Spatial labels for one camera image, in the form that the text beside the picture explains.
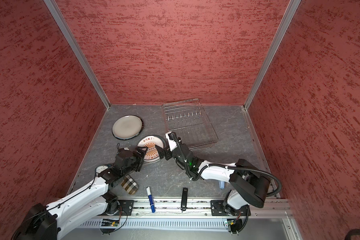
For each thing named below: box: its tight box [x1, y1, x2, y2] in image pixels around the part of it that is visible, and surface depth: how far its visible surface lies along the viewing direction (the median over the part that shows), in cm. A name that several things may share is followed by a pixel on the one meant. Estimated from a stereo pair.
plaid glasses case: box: [121, 175, 139, 195], surface depth 79 cm
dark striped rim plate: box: [112, 115, 145, 141], surface depth 106 cm
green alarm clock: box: [95, 165, 109, 174], surface depth 85 cm
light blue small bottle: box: [219, 180, 226, 189], surface depth 81 cm
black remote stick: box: [180, 187, 188, 211], surface depth 76 cm
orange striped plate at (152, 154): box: [137, 135, 167, 163], surface depth 97 cm
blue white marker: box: [146, 186, 156, 213], surface depth 77 cm
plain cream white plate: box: [112, 115, 144, 140], surface depth 106 cm
